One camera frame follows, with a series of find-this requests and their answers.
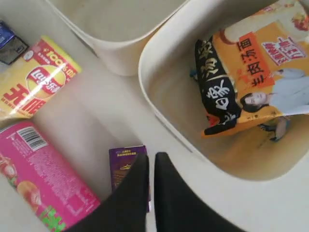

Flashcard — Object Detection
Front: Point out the orange noodle bag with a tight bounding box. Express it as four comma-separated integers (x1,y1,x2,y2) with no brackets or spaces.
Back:
195,0,309,137

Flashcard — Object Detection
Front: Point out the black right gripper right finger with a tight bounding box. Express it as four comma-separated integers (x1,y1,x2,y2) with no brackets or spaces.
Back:
154,152,243,232

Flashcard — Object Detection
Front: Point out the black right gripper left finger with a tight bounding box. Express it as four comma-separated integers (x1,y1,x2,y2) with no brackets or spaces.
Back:
66,154,149,232

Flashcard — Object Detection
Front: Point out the pink Lay's chip can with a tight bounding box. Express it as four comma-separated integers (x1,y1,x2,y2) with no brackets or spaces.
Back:
0,120,100,232

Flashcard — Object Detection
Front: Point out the blue white milk carton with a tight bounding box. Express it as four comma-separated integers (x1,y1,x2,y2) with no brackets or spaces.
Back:
0,19,29,65

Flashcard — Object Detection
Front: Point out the purple carton box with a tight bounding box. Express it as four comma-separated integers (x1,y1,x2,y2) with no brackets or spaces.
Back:
109,145,151,215

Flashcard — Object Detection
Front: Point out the cream bin square mark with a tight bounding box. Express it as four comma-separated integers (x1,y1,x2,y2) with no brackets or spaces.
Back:
47,0,187,76

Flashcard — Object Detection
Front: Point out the cream bin circle mark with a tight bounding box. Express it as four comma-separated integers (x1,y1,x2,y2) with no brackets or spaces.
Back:
138,0,309,181

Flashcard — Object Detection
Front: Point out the yellow Lay's chip can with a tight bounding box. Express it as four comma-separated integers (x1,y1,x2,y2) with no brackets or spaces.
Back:
0,35,82,121

